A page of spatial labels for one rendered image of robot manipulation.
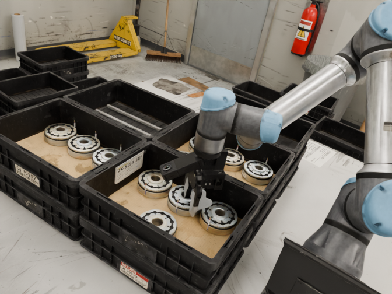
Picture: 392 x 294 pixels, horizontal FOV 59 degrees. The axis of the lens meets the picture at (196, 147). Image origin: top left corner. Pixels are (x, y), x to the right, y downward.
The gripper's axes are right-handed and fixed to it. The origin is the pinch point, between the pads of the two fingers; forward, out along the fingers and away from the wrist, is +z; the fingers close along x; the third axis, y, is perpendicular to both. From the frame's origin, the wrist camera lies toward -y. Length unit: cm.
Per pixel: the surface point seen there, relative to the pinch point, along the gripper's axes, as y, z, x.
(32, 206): -42.0, 11.6, 17.8
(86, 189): -27.4, -8.1, 0.7
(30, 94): -54, 36, 149
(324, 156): 85, 15, 42
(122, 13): 40, 45, 444
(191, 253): -7.0, -8.0, -22.4
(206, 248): 1.4, 1.9, -13.7
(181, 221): -2.7, 1.9, -3.6
